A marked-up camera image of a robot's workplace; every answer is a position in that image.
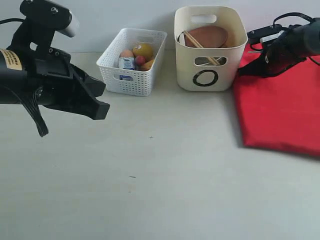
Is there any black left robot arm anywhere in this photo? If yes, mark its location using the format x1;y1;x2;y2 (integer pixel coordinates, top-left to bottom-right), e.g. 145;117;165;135
0;17;110;137

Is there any yellow cheese wedge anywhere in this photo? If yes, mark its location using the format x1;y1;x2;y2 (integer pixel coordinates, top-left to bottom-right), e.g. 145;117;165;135
139;59;155;72

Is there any brown egg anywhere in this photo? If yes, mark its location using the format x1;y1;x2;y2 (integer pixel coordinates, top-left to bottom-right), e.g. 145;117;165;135
120;49;135;58

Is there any cream plastic bin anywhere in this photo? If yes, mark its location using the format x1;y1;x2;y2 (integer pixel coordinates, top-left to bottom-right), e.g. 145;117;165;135
174;6;248;92

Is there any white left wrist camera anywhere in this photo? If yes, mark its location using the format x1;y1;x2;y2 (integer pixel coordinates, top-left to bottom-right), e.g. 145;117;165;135
18;0;80;61

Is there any white perforated plastic basket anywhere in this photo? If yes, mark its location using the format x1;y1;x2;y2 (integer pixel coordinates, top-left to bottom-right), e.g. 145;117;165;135
96;28;168;97

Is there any red scalloped table cloth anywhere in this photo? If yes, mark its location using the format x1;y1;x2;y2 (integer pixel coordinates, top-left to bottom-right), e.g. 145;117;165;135
232;41;320;157

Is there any yellow lemon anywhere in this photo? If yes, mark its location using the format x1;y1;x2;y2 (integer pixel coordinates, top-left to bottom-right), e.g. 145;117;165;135
132;43;154;61

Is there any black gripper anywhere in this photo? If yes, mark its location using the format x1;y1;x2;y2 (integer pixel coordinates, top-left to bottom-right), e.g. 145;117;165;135
238;32;304;77

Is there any white ceramic bowl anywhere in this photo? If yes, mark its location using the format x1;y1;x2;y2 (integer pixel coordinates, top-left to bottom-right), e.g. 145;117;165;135
176;32;186;46

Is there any blue white milk carton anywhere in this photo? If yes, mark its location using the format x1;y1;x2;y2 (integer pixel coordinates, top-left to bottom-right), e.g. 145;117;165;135
118;57;136;81

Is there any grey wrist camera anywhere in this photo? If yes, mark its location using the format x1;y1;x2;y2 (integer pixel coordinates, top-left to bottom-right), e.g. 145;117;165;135
247;24;283;52

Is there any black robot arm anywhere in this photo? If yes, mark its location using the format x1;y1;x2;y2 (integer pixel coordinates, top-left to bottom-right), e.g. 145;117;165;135
262;12;320;77

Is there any brown wooden plate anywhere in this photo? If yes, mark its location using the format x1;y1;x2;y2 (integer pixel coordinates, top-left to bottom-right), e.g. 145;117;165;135
187;25;228;48

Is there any wooden chopstick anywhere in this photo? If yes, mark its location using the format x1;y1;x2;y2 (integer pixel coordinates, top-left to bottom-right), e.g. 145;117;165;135
202;57;227;66
183;30;203;49

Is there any red strawberry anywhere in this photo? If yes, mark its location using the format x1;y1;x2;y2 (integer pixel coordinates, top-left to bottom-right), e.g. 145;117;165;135
135;55;147;66

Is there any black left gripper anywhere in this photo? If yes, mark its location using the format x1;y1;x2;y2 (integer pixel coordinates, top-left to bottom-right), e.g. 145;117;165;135
23;47;110;120

